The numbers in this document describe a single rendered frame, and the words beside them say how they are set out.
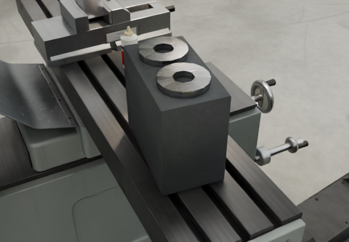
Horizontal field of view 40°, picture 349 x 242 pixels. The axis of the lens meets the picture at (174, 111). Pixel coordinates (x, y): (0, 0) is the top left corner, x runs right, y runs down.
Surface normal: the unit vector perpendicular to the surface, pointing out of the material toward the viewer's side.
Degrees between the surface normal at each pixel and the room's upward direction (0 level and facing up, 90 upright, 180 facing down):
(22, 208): 90
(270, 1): 0
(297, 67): 0
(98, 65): 0
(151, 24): 90
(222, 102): 90
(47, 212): 90
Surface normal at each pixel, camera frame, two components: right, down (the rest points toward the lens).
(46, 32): 0.00, -0.81
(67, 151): 0.46, 0.53
